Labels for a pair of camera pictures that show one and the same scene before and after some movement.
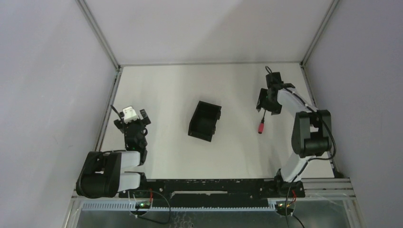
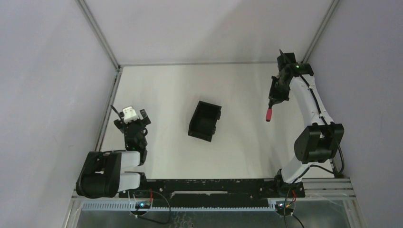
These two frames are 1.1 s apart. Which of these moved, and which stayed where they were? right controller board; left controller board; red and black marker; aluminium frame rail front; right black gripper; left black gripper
Moved: right black gripper; red and black marker
Stayed: aluminium frame rail front; left controller board; right controller board; left black gripper
